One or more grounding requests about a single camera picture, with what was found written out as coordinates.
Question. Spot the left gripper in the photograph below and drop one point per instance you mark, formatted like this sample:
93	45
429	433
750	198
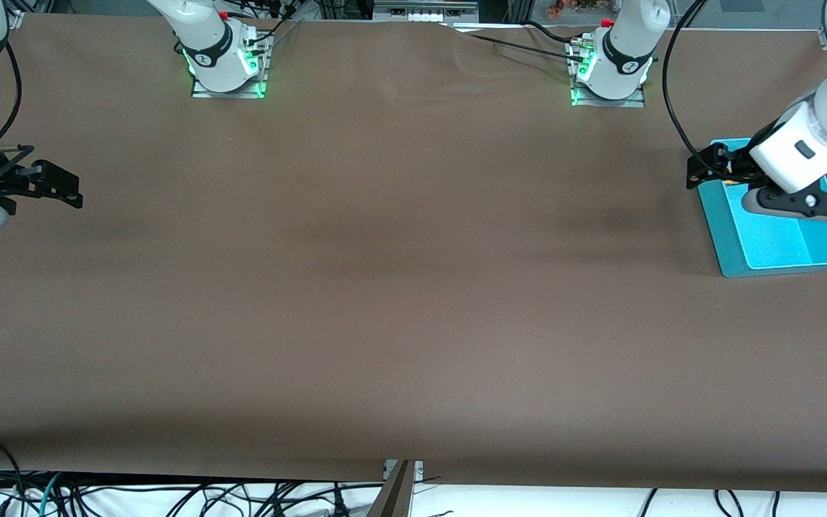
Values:
738	163

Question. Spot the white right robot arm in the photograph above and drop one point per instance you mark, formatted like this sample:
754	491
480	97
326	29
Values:
209	43

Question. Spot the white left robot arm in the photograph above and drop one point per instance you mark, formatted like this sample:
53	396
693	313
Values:
629	43

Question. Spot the turquoise plastic bin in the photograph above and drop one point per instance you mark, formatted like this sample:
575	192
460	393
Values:
779	244

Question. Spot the small orange object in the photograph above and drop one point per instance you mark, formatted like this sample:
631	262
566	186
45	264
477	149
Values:
561	8

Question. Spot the white power strip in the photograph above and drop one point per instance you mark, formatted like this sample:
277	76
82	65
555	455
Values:
421	14

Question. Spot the brown table mat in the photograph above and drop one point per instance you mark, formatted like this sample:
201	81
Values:
413	323

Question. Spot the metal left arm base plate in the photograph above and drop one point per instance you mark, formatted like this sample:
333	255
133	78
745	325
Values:
607	103

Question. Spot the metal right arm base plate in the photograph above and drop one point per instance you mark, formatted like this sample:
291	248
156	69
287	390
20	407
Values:
227	94

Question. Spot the dark aluminium frame post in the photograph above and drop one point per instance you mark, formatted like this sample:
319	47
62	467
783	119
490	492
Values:
519	8

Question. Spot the aluminium support post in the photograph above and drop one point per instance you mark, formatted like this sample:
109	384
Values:
395	495

